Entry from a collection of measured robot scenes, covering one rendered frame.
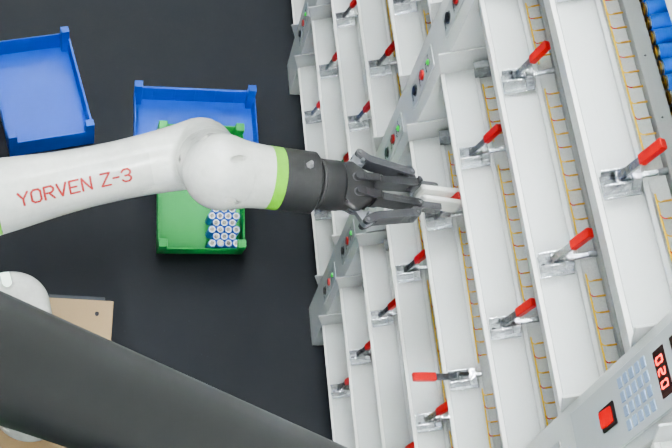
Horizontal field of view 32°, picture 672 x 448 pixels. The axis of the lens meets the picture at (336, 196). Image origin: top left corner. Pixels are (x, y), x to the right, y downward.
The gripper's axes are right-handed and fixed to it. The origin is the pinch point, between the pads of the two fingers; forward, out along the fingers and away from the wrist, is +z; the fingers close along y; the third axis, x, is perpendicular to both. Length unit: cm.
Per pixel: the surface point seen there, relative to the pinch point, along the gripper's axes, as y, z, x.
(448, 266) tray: 8.0, 3.8, -6.7
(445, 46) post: -18.0, -3.0, 14.1
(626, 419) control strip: 51, -9, 44
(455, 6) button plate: -20.0, -4.5, 20.8
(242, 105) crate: -82, 4, -96
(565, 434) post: 47, -6, 29
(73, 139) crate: -68, -38, -101
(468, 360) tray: 23.7, 4.5, -6.3
